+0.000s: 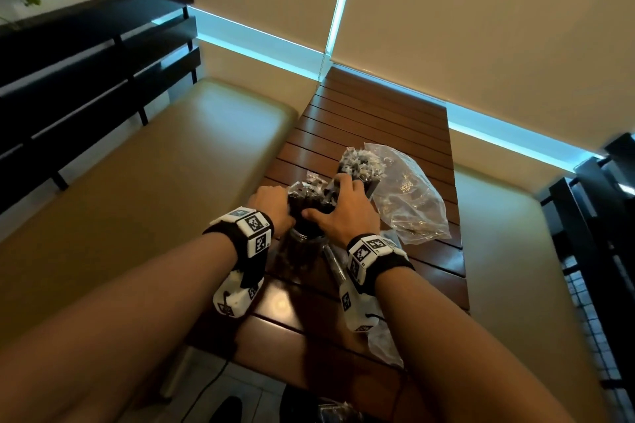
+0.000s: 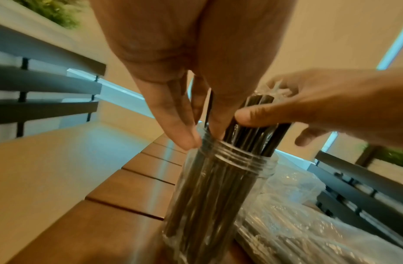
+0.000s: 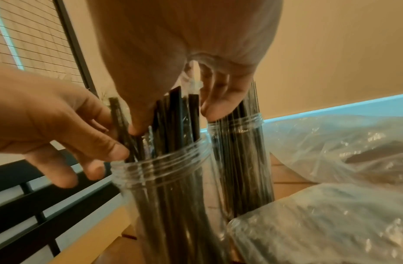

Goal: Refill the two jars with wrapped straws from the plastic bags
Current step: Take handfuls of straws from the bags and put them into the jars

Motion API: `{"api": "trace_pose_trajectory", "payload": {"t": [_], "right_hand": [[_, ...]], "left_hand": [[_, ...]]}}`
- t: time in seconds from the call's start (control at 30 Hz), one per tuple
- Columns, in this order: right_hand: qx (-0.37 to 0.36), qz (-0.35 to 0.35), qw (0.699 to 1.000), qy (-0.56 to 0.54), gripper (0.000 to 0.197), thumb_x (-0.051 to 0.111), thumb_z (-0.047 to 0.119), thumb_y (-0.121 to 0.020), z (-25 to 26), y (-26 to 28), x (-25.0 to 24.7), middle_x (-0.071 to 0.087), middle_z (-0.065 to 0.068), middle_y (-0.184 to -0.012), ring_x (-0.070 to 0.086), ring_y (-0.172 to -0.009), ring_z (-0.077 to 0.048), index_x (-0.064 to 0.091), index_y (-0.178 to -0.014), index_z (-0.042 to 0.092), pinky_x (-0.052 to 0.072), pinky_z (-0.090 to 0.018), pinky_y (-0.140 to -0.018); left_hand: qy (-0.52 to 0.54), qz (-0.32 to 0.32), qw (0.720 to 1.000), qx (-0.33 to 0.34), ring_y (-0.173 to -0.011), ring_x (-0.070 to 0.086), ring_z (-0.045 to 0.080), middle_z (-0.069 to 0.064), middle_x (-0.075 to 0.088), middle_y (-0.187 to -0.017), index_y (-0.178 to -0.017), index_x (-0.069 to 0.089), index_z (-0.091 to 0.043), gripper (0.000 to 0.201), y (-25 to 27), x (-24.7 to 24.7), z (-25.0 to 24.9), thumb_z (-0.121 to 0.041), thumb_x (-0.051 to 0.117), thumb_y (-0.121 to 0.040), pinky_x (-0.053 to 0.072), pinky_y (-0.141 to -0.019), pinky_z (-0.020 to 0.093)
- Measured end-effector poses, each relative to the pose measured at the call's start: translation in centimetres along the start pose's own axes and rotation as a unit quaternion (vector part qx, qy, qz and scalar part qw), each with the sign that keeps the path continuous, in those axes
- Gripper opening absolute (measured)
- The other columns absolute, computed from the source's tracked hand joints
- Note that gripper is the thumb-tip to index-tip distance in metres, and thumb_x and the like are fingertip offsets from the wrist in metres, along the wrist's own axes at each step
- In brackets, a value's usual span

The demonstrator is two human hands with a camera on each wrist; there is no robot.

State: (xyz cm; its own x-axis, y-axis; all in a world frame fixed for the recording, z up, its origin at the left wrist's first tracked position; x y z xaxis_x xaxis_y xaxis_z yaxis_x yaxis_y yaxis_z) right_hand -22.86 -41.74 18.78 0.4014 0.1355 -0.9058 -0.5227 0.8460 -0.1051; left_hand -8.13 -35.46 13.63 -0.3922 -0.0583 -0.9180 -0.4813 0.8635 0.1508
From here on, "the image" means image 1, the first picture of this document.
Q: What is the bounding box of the person's left hand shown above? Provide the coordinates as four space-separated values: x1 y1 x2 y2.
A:
246 185 296 240

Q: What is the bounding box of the person's right hand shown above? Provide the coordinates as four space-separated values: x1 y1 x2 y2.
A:
301 173 382 249

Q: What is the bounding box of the clear plastic zip bag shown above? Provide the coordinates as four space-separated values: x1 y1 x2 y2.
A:
363 142 452 246
322 237 405 369

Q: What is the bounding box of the person's right forearm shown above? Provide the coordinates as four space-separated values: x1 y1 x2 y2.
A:
374 266 576 423

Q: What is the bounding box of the person's left forearm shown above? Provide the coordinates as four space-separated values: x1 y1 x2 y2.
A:
0 231 238 423

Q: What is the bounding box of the person's black shoe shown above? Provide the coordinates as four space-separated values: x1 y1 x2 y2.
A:
208 395 244 423

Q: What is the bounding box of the black wristband with white markers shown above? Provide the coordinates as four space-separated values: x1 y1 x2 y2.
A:
203 206 275 289
345 233 415 295

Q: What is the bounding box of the beige padded bench seat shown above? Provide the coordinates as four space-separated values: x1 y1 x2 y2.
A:
0 78 298 344
454 165 611 423

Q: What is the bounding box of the crumpled clear wrapper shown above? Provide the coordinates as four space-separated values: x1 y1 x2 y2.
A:
317 400 359 420

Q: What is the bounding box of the black slatted bench backrest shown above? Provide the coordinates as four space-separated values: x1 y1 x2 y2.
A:
0 0 202 213
538 132 635 389

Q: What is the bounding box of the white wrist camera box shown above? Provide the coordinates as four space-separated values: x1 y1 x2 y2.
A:
212 268 265 319
339 284 383 334

